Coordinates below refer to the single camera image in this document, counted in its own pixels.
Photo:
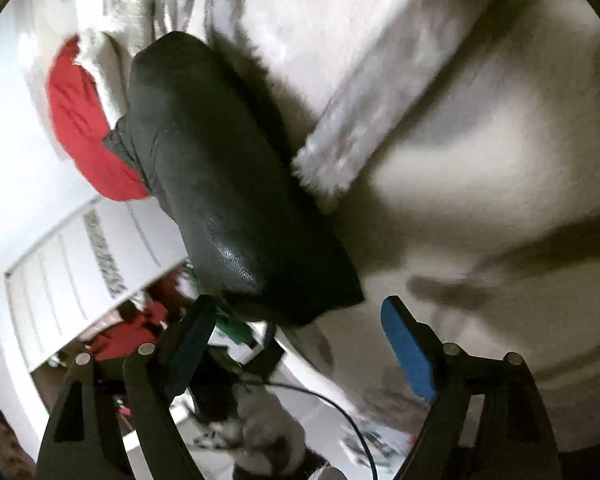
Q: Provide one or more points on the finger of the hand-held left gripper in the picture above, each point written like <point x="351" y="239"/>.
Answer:
<point x="267" y="354"/>

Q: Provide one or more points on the green pants with white stripes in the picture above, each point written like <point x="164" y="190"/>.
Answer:
<point x="236" y="331"/>

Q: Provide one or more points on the black leather jacket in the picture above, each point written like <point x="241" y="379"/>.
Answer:
<point x="205" y="185"/>

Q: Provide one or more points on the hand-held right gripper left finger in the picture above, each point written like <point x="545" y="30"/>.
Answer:
<point x="190" y="352"/>

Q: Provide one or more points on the white wardrobe with drawers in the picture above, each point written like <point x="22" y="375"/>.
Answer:
<point x="55" y="280"/>

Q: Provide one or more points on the hanging red clothes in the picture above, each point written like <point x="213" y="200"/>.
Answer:
<point x="125" y="332"/>

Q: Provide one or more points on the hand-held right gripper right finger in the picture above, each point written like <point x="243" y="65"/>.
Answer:
<point x="410" y="355"/>

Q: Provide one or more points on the red quilt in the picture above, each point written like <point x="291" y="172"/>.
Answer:
<point x="85" y="130"/>

